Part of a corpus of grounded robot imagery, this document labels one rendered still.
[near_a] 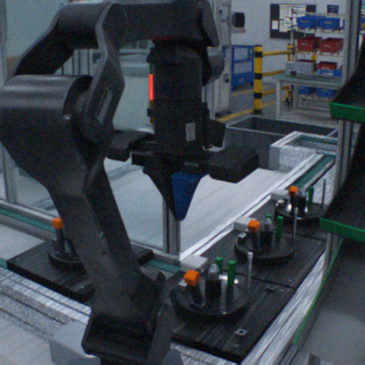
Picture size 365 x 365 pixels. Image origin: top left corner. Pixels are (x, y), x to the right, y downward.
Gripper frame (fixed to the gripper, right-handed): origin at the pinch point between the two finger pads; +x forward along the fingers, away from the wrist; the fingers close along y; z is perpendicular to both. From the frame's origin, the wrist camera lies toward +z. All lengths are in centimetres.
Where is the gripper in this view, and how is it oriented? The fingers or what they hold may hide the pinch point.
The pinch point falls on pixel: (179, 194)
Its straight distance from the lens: 60.4
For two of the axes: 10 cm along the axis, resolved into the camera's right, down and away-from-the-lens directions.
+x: 0.2, 9.3, 3.6
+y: -8.5, -1.7, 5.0
